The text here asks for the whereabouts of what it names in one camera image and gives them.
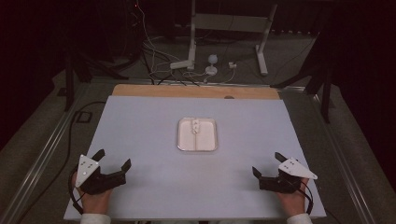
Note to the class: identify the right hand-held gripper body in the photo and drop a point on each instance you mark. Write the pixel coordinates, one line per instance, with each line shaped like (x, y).
(274, 183)

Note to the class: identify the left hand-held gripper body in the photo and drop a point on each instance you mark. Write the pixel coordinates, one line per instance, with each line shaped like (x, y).
(93, 182)

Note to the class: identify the white square tray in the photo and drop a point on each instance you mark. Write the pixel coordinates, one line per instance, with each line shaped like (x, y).
(207, 137)

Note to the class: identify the thin wooden skewer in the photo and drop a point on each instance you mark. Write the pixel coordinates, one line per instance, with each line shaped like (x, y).
(195, 140)

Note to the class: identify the person's left hand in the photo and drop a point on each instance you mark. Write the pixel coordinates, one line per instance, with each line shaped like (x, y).
(93, 203)

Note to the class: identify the person's right hand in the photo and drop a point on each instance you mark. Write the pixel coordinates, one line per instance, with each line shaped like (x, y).
(292, 202)

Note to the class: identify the pale blue table mat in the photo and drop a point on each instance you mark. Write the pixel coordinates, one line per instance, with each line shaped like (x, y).
(149, 140)

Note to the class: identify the black tripod stand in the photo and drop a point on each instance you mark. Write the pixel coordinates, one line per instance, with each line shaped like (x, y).
(326, 93)
(69, 84)

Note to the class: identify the white plug adapter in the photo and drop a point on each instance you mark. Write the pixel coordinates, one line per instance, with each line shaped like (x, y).
(232, 65)

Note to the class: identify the white power strip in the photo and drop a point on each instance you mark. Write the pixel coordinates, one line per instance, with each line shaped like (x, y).
(180, 64)

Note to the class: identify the small white round lamp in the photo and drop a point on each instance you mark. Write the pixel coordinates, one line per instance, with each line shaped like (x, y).
(212, 59)

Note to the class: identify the white metal stand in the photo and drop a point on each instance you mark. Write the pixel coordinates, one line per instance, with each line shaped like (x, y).
(229, 23)

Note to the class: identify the black square floor frame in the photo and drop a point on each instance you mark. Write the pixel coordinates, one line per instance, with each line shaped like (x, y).
(77, 117)

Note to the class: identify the metal floor rail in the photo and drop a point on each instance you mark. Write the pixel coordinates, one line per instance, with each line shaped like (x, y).
(40, 165)
(345, 174)

